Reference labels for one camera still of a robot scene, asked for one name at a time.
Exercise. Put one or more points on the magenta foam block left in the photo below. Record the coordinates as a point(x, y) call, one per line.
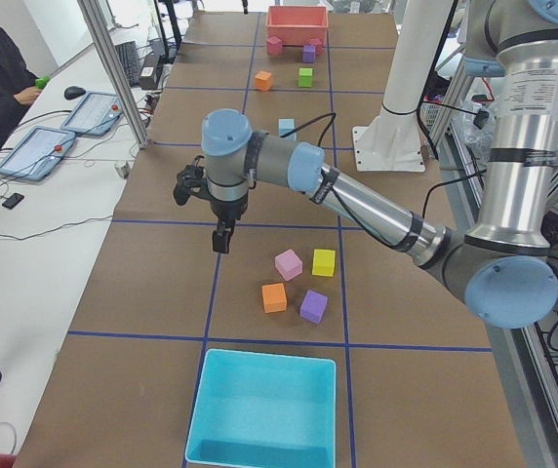
point(318, 45)

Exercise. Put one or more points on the green foam block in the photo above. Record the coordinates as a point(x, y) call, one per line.
point(305, 79)

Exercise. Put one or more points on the yellow foam block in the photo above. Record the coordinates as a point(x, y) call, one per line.
point(323, 263)

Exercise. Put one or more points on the teach pendant far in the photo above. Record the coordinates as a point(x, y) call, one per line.
point(94, 115)

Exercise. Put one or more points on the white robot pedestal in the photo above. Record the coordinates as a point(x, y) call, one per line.
point(391, 142)

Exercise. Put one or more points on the black smartphone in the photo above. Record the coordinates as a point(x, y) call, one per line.
point(12, 201)

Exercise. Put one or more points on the aluminium frame post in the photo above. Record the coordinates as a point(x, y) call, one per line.
point(100, 34)

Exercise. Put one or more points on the light blue foam block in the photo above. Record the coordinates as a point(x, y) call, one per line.
point(289, 134)
point(285, 125)

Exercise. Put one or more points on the purple foam block near pink bin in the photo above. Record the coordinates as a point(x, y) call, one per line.
point(308, 53)

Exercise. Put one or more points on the pink plastic bin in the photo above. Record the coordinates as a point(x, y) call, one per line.
point(297, 25)

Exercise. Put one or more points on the black keyboard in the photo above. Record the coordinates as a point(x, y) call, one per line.
point(129, 59)

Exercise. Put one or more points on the magenta foam block right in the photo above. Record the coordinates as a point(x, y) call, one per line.
point(274, 46)

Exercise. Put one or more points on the orange foam block near blue bin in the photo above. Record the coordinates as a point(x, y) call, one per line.
point(274, 298)

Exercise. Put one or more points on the magenta foam block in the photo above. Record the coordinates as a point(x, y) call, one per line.
point(318, 45)
point(274, 46)

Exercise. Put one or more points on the orange foam block near pink bin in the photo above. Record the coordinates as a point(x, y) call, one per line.
point(263, 81)

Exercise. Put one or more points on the teach pendant near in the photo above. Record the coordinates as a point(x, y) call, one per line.
point(37, 154)

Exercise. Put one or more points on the pink foam block near blue bin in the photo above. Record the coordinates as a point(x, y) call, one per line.
point(288, 264)

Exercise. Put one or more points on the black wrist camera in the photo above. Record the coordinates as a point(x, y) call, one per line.
point(191, 182)

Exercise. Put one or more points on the purple foam block near blue bin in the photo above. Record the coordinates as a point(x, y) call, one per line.
point(313, 306)

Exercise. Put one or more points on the black computer mouse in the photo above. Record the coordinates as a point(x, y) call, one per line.
point(73, 92)

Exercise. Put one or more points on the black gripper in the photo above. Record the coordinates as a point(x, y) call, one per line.
point(227, 210)

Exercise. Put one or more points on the blue plastic bin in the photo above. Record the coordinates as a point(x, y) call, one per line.
point(264, 410)

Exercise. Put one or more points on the teach pendant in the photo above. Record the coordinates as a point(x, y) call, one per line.
point(37, 154)
point(94, 115)

